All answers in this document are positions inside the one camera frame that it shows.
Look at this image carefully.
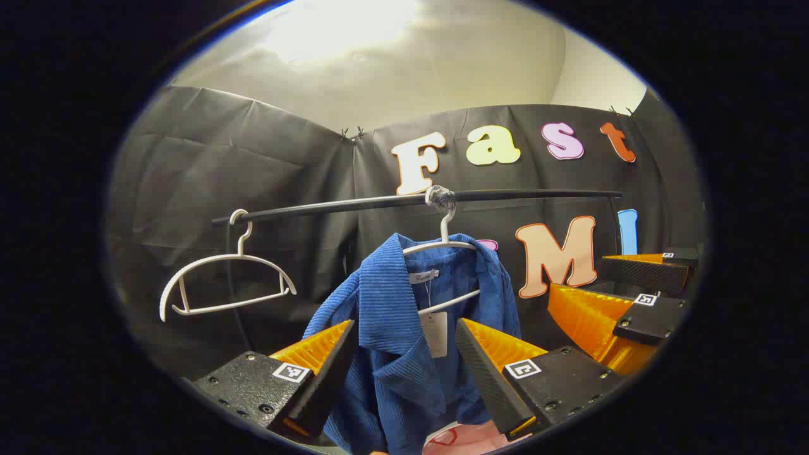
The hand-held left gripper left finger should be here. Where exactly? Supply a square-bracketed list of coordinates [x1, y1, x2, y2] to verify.
[190, 319, 358, 446]

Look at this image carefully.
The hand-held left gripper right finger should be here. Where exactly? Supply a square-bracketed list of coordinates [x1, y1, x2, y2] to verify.
[455, 318, 623, 442]

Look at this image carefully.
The pink laundry hamper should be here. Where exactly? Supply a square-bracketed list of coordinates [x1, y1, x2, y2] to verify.
[422, 419, 532, 455]

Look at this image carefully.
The blue corduroy shirt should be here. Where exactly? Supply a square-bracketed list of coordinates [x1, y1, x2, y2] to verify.
[302, 233, 522, 455]

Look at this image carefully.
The white empty clothes hanger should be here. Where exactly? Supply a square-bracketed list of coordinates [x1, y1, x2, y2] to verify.
[159, 209, 298, 323]

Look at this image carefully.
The white taped clothes hanger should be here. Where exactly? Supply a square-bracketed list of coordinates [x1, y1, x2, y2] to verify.
[403, 202, 481, 315]

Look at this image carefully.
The black clothes rack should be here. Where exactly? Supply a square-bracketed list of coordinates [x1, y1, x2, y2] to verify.
[212, 188, 623, 355]

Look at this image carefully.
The grey tape wrap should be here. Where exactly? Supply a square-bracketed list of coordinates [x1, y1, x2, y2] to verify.
[425, 185, 457, 214]

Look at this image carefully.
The black backdrop cloth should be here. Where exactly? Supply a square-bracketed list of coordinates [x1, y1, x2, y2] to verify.
[107, 85, 705, 392]

